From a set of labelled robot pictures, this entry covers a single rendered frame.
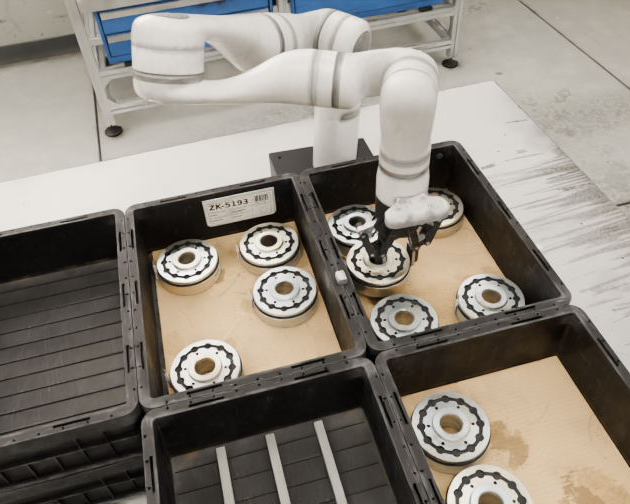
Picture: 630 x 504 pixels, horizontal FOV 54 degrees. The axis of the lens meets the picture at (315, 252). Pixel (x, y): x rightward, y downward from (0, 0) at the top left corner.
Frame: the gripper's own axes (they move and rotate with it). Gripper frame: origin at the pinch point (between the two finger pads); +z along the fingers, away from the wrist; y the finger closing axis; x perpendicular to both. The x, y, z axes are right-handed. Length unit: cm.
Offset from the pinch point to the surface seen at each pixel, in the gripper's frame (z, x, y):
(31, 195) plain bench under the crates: 18, -58, 67
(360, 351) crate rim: -5.5, 19.4, 12.1
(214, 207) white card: -2.6, -18.0, 26.8
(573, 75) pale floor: 87, -167, -153
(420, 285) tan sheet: 4.4, 3.0, -3.3
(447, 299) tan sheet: 4.4, 7.0, -6.4
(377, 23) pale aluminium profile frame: 58, -192, -62
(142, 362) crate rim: -4.0, 12.1, 40.4
